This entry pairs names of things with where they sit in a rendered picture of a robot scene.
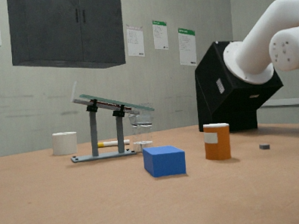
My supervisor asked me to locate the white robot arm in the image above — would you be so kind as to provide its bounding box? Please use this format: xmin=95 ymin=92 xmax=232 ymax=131
xmin=223 ymin=0 xmax=299 ymax=84

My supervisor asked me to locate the orange pill bottle with white cap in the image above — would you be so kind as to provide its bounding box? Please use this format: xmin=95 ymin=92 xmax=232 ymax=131
xmin=203 ymin=124 xmax=231 ymax=161

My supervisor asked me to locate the clear glass vial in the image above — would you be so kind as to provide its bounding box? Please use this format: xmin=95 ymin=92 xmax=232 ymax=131
xmin=132 ymin=125 xmax=153 ymax=153

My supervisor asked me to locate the blue block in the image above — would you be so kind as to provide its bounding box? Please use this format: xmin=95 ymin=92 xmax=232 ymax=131
xmin=143 ymin=146 xmax=186 ymax=177

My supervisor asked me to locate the white cylinder with center hole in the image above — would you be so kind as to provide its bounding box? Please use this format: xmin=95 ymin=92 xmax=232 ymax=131
xmin=52 ymin=132 xmax=78 ymax=155

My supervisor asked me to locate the white cylinder with yellow end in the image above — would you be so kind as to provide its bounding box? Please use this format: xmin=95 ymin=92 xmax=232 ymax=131
xmin=98 ymin=140 xmax=130 ymax=148

